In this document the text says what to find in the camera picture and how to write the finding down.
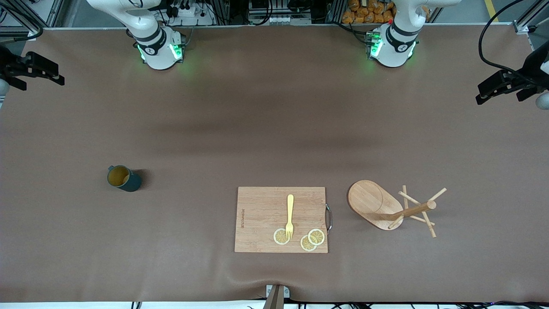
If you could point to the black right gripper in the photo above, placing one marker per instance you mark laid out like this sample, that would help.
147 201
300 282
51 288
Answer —
9 67

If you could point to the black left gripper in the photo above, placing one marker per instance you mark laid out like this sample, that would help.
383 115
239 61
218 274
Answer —
532 68

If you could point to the dark green mug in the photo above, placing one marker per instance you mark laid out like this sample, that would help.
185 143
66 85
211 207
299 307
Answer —
126 180

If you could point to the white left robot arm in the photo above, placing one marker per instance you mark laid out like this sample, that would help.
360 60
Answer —
392 51

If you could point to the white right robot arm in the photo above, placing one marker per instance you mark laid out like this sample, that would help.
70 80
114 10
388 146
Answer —
158 51

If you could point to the wooden mug tree rack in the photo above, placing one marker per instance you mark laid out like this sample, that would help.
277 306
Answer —
369 201

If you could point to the pile of orange bags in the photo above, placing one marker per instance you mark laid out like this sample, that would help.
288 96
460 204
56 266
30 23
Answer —
364 10

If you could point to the white power strip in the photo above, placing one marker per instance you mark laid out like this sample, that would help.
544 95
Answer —
188 13

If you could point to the lemon slice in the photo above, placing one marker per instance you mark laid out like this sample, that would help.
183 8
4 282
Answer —
317 236
279 237
306 244

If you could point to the yellow plastic fork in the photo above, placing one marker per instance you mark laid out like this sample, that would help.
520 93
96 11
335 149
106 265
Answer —
290 210

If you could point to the wooden cutting board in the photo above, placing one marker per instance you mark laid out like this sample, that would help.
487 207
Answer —
261 214

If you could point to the aluminium frame post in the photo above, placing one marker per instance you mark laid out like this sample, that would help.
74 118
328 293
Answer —
525 23
53 10

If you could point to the grey metal table bracket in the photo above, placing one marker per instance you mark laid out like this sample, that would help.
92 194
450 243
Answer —
276 298

